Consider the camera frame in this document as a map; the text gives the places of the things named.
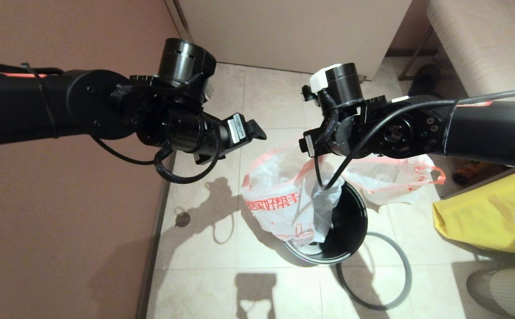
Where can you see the black slipper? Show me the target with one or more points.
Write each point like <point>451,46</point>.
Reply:
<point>423,79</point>

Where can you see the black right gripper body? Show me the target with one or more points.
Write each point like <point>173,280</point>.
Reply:
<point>350,137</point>

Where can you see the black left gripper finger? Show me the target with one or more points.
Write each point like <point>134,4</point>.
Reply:
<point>257,130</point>
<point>206,159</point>

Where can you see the yellow fabric bag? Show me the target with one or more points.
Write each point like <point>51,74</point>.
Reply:
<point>474,217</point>

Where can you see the orange brown shoe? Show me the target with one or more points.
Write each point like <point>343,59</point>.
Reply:
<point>468,173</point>

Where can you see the white door panel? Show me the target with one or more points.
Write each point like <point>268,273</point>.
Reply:
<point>293,35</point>

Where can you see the grey door frame strip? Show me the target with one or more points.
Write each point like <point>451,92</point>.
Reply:
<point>182,22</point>

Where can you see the wood grain bench top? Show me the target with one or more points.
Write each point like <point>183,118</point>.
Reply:
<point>483,53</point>

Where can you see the black round trash bin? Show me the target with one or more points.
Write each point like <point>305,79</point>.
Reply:
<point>350,221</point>

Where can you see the dark metal bench leg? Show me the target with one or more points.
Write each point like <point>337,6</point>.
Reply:
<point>412,57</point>

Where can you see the grey ribbed cylinder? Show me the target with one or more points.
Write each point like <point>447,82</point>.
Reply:
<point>510,292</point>

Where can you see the white plastic bag orange trim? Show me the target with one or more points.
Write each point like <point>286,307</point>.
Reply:
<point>275,186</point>

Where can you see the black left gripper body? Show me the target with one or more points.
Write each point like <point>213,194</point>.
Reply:
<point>195,133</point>

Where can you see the used white printed trash bag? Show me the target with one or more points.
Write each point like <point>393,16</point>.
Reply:
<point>386,177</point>

